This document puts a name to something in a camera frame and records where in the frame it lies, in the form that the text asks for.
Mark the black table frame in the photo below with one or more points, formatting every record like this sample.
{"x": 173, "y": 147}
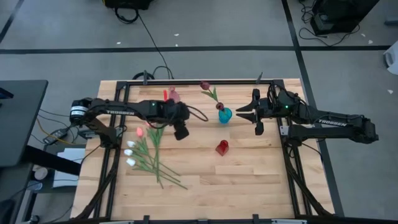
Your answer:
{"x": 199, "y": 82}

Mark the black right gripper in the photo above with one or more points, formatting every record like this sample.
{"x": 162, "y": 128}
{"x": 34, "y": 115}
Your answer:
{"x": 265, "y": 109}

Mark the black equipment case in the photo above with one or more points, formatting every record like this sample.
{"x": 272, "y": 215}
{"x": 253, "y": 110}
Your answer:
{"x": 342, "y": 15}

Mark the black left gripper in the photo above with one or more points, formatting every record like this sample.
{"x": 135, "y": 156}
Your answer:
{"x": 174, "y": 112}

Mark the teal glass vase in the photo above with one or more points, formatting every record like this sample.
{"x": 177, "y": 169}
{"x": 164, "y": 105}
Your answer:
{"x": 225, "y": 117}

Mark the black box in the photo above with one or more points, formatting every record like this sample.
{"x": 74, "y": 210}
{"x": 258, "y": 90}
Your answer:
{"x": 127, "y": 3}

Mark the pink artificial tulip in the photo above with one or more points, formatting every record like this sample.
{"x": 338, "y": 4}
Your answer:
{"x": 139, "y": 132}

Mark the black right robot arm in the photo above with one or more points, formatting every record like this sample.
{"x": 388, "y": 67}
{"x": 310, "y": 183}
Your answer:
{"x": 335, "y": 123}

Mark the white container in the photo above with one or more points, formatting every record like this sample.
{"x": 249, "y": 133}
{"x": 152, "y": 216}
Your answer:
{"x": 392, "y": 59}

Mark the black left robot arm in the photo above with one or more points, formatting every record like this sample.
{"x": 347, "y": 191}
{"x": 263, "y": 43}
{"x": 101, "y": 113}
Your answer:
{"x": 124, "y": 111}

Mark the red ribbed glass vase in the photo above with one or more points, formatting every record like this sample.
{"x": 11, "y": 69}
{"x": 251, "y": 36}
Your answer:
{"x": 222, "y": 148}

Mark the purple ribbed glass vase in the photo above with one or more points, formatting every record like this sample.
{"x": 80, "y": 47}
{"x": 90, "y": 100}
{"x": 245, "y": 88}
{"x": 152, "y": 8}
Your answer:
{"x": 174, "y": 96}

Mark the black desk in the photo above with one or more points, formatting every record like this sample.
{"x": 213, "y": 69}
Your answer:
{"x": 18, "y": 118}

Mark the black power adapter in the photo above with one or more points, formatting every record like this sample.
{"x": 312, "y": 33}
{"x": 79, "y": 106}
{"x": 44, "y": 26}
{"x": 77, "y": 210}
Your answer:
{"x": 56, "y": 135}

